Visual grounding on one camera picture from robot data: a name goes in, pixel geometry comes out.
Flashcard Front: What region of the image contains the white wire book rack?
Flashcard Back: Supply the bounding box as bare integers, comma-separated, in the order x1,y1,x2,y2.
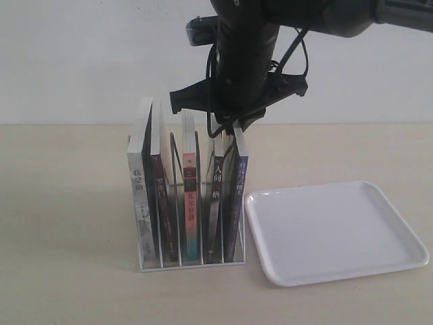
137,133,246,272

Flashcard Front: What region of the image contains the black spine book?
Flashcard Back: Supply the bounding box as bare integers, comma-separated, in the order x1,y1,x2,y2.
204,135,224,263

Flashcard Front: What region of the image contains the dark red spine book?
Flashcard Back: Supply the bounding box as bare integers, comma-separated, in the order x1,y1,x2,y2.
150,97,179,263

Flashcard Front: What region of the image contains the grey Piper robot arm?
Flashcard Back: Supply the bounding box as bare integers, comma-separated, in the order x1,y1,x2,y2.
170,1,432,137

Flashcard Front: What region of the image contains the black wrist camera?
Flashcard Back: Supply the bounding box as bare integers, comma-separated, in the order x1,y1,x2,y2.
185,16,218,47

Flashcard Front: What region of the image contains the red teal spine book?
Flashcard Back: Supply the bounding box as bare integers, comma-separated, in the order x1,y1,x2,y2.
182,110,199,261

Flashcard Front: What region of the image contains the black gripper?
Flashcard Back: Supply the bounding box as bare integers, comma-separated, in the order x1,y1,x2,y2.
170,22,308,261

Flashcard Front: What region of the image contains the grey white spine book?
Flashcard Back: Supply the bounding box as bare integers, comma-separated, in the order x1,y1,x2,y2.
127,97,156,264

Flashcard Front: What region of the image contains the blue moon cover book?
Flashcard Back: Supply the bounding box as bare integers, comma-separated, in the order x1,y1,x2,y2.
223,127,250,263

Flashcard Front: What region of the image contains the white plastic tray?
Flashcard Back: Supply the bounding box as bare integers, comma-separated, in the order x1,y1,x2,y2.
245,181,430,287

